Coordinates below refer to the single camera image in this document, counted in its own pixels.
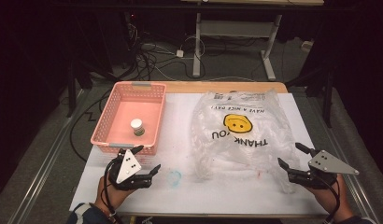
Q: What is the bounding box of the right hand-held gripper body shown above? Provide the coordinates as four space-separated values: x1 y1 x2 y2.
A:
287 148 361 190

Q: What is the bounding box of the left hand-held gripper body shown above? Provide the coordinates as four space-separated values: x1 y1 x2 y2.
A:
106 148 154 191

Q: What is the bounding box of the pink perforated plastic basket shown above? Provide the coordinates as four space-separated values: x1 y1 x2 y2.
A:
90 81 167 156

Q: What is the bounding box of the clear smiley plastic bag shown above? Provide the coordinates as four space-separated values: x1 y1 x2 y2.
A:
190 89 302 194

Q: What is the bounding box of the person's right hand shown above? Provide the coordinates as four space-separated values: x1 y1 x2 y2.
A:
310 173 353 219

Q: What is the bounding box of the person's left hand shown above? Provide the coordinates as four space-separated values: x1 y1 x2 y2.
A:
93 172 141 213

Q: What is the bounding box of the white table mat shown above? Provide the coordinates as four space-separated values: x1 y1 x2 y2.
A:
69 92 330 217

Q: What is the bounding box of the black stand leg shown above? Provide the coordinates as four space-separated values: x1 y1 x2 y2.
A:
65 59 79 119
322 69 334 129

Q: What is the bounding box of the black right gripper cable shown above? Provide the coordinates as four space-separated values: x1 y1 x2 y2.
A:
317 175 341 224

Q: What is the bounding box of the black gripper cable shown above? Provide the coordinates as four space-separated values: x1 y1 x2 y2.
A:
317 175 341 224
100 157 122 224

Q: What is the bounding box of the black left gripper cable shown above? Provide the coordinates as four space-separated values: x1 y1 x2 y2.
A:
100 157 122 224

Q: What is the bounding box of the metal floor rail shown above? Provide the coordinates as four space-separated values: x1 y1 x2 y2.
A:
315 122 382 224
8 89 90 224

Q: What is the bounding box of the black floor cable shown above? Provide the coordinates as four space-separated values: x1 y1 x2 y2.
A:
68 88 114 163

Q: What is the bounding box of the tangle of floor cables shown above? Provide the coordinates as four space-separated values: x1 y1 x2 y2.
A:
125 12 209 82

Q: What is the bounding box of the white metal desk frame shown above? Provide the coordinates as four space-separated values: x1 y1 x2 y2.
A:
191 12 283 82

